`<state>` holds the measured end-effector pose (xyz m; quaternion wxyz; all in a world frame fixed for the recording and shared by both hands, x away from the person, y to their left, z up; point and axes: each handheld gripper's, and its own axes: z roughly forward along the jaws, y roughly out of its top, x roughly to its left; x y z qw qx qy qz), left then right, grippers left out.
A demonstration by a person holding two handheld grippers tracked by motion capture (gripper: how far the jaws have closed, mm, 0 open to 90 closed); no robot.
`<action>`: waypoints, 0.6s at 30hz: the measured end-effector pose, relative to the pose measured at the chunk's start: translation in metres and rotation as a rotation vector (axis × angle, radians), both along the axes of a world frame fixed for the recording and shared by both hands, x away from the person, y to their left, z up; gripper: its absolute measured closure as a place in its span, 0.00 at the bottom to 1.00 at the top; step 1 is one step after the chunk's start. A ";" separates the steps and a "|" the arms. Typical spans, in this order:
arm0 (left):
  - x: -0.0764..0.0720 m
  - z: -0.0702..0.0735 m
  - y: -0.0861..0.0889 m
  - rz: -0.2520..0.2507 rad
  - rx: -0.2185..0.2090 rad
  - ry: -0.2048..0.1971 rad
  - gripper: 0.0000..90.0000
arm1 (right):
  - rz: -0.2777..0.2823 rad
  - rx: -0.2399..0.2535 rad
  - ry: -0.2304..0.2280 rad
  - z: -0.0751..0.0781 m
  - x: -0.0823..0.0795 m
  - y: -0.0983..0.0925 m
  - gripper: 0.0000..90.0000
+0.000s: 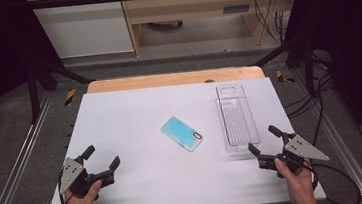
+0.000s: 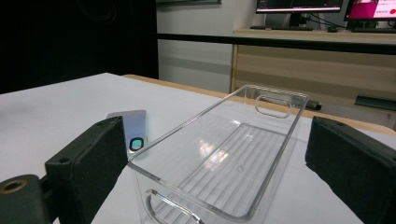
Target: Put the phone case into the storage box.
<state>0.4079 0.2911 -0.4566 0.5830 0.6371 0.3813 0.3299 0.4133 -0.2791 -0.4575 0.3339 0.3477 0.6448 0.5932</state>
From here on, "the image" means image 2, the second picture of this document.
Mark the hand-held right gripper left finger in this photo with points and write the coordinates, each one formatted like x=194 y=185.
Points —
x=90 y=161

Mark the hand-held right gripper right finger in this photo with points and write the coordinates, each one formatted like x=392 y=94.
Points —
x=355 y=161

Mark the clear plastic cup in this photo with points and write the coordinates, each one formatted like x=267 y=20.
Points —
x=135 y=124

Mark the clear plastic container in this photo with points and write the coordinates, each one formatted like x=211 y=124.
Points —
x=218 y=161

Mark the dark object under desk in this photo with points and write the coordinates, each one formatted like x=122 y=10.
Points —
x=313 y=105

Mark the light wooden desk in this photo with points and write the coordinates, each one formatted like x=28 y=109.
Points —
x=311 y=71

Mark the black curtain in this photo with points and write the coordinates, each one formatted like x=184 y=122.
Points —
x=62 y=40

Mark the black keyboard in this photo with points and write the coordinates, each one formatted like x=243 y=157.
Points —
x=280 y=28

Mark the computer monitor with pink screen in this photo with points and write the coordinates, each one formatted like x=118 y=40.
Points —
x=370 y=9

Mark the computer monitor with dark screen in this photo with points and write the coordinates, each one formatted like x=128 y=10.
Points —
x=299 y=4

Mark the black horizontal frame bar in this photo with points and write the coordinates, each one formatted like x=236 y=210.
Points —
x=280 y=41

